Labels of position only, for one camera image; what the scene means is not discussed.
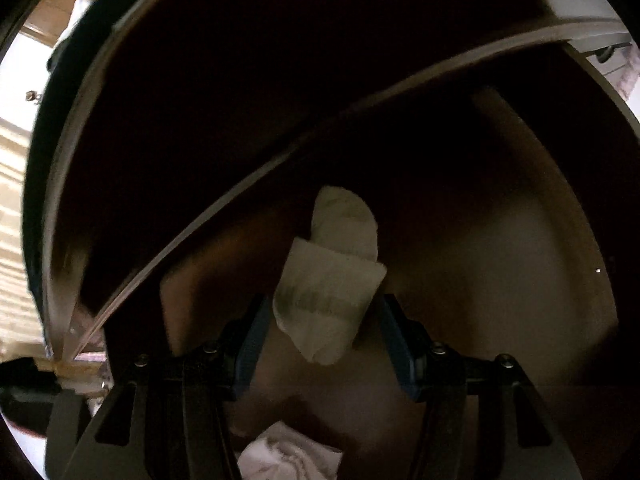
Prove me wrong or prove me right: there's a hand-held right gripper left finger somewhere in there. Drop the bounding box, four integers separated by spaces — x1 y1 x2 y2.
45 294 273 480

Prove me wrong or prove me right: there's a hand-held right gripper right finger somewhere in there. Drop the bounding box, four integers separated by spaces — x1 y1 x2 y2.
381 292 583 480

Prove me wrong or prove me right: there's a beige underwear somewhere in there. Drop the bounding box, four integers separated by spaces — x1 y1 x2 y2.
272 185 388 366

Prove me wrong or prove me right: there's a white printed underwear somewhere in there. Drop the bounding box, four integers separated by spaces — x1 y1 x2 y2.
236 421 346 480

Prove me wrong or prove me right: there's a dark wooden drawer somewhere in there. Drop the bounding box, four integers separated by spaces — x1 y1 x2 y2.
100 85 640 480

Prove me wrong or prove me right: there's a beige patterned curtain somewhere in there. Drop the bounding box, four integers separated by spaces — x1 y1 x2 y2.
0 115 51 356

